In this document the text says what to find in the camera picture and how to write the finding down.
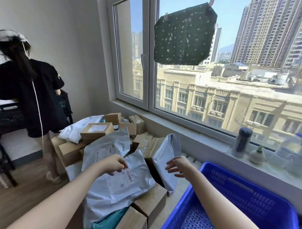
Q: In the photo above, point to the black wooden table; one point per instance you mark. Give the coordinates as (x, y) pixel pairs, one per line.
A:
(9, 120)

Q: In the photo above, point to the small white vase with plant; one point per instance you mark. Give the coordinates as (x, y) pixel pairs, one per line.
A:
(257, 157)

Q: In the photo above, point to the white roll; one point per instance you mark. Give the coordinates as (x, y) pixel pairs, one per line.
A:
(184, 155)
(197, 164)
(190, 160)

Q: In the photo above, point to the green patterned cloth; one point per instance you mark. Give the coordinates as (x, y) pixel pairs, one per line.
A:
(185, 35)

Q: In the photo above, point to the person's left forearm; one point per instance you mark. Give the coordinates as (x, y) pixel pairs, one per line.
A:
(61, 200)

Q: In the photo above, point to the white head-worn device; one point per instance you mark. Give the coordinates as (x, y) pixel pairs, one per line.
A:
(11, 35)

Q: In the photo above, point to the person's right fingers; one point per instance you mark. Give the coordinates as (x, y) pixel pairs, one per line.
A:
(173, 165)

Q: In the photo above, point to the person's left hand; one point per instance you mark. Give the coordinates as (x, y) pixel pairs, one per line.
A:
(113, 164)

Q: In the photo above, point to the person's left fingers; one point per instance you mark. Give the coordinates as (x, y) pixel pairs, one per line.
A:
(122, 165)

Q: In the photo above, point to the white mailer bag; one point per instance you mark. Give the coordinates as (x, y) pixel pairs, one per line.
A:
(70, 132)

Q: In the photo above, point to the pile of cardboard boxes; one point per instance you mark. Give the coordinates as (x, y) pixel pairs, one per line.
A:
(87, 136)

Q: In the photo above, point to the clear plastic bottle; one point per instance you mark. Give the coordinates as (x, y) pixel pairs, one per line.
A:
(286, 153)

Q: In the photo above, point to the large grey mailer bag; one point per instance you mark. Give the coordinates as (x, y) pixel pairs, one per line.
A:
(113, 191)

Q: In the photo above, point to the teal plastic bag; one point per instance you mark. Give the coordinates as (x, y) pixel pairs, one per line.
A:
(111, 219)

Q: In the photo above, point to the dark insulated bottle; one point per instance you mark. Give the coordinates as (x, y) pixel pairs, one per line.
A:
(241, 144)

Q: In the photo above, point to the white window frame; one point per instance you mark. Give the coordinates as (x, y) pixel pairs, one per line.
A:
(151, 70)

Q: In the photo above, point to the white window sill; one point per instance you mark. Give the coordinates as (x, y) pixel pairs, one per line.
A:
(207, 139)

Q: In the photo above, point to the blue plastic basket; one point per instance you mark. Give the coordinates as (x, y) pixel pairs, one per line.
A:
(245, 203)

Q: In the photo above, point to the person's right forearm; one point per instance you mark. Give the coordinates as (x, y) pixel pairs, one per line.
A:
(217, 205)

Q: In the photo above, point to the person's right hand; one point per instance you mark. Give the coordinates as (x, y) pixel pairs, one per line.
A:
(185, 166)

